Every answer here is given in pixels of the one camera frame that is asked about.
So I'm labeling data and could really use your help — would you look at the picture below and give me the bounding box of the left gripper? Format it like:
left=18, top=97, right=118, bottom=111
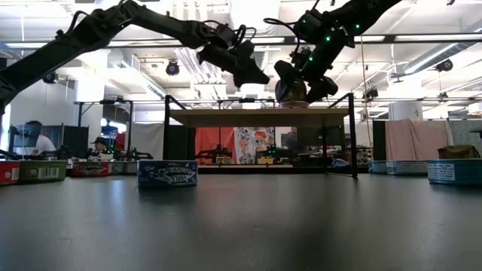
left=197, top=35, right=270, bottom=88

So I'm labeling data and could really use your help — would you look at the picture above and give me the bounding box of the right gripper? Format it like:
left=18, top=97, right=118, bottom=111
left=273, top=41, right=340, bottom=102

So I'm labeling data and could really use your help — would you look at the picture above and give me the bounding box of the dark blue tuna can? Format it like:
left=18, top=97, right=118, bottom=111
left=136, top=159, right=199, bottom=188

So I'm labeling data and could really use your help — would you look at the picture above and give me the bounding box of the green-grey labelled tin can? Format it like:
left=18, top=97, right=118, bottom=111
left=386, top=160, right=429, bottom=177

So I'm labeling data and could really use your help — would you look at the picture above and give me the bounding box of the teal can with white label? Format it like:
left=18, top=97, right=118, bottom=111
left=426, top=158, right=482, bottom=187

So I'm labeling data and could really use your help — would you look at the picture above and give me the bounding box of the orange partition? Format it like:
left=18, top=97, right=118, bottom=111
left=194, top=126, right=235, bottom=156

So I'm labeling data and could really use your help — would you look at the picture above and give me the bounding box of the pink curtain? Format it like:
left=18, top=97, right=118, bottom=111
left=384, top=118, right=452, bottom=162

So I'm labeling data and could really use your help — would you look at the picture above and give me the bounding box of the person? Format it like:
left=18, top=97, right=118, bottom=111
left=90, top=136, right=114, bottom=154
left=22, top=120, right=57, bottom=156

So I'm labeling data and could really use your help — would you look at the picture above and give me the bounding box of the olive green bag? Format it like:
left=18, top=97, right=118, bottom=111
left=437, top=145, right=482, bottom=160

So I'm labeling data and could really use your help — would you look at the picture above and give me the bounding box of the red can with fish picture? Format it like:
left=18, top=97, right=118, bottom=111
left=69, top=161, right=113, bottom=178

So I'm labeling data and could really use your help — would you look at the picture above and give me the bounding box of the green can with barcode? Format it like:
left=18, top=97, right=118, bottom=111
left=17, top=160, right=69, bottom=184

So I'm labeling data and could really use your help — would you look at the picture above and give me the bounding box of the background monitor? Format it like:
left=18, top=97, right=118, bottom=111
left=9, top=123, right=33, bottom=150

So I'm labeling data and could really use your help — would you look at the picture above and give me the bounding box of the red can with barcode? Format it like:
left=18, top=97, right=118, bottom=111
left=0, top=160, right=20, bottom=186

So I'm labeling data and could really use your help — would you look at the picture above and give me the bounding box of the wooden shelf with black frame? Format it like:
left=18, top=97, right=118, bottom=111
left=161, top=93, right=358, bottom=180

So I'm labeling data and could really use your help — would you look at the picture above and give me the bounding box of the white ceiling air duct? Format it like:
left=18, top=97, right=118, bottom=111
left=227, top=0, right=282, bottom=78

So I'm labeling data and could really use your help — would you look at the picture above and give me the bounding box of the black background rig frame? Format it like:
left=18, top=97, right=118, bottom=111
left=73, top=98, right=136, bottom=161

